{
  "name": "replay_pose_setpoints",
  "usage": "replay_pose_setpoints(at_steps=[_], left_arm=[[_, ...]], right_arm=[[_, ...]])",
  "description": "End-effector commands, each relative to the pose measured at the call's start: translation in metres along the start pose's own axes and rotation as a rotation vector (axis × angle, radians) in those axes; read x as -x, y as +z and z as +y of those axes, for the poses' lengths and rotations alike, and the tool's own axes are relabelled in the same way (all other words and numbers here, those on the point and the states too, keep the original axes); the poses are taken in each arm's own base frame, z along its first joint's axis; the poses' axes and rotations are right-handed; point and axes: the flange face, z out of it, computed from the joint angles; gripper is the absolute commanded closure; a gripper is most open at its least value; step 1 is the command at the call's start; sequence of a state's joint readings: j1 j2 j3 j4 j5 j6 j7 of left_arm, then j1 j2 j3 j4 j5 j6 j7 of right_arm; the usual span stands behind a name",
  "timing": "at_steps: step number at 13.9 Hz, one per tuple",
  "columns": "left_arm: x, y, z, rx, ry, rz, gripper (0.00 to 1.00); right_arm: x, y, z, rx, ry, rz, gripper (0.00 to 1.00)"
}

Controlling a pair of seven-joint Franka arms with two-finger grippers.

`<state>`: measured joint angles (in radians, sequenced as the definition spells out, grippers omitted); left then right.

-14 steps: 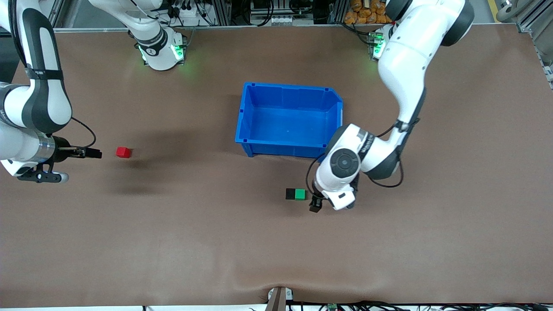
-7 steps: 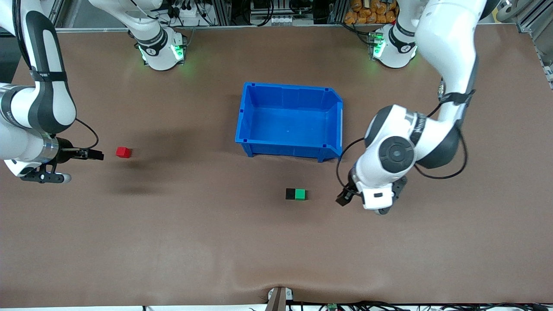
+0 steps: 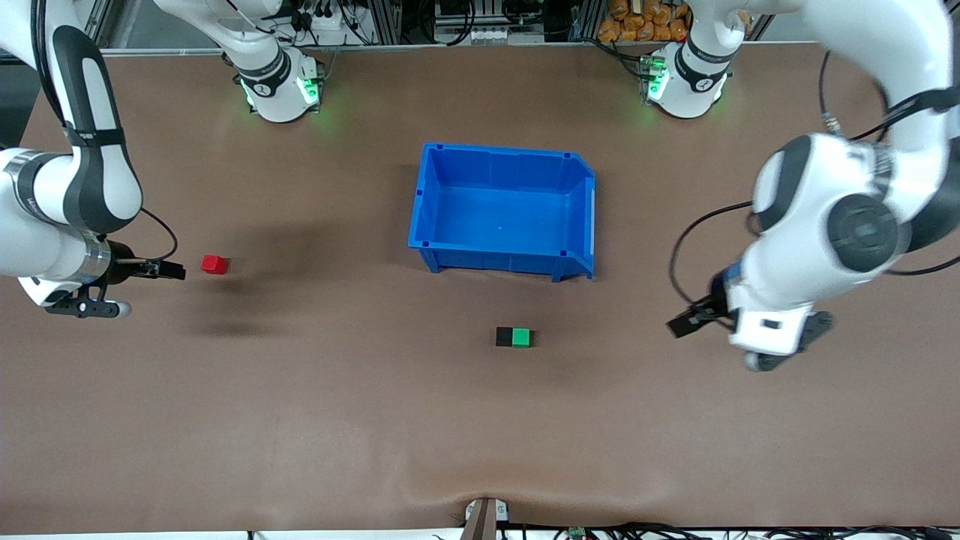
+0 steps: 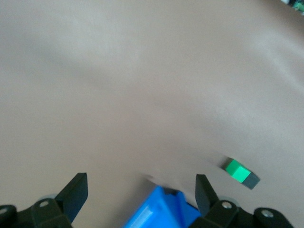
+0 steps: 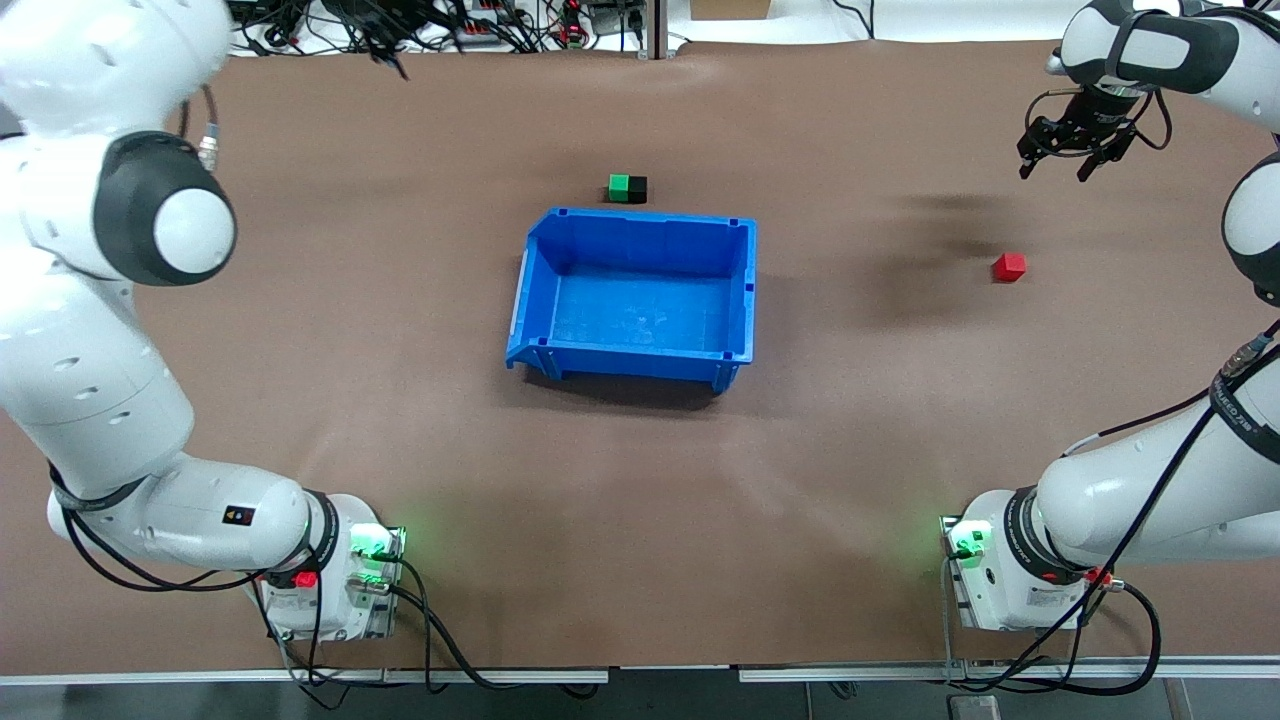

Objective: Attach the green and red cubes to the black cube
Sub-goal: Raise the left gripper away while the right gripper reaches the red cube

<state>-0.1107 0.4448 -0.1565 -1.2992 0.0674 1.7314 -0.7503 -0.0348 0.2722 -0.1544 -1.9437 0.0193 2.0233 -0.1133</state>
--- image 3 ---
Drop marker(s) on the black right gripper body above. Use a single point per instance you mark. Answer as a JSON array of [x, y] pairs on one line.
[[124, 269]]

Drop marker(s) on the white long socket bar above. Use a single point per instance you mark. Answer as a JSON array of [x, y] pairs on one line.
[[487, 34]]

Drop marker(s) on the small green cube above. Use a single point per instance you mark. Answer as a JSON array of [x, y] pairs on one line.
[[522, 338]]

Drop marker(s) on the small red cube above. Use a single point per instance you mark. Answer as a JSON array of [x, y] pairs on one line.
[[214, 265]]

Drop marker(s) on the white power strip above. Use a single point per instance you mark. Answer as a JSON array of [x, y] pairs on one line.
[[326, 34]]

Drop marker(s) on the blue plastic storage bin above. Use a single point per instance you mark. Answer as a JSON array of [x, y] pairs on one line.
[[502, 217]]

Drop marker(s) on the small black cube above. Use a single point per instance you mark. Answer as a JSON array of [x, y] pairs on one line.
[[505, 337]]

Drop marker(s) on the brown table mat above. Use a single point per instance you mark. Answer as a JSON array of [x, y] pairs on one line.
[[300, 412]]

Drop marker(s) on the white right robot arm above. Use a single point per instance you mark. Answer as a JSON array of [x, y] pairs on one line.
[[90, 172]]

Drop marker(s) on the grey camera stand bracket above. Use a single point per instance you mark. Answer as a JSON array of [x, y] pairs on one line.
[[484, 521]]

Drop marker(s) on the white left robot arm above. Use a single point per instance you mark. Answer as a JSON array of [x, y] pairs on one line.
[[795, 225]]

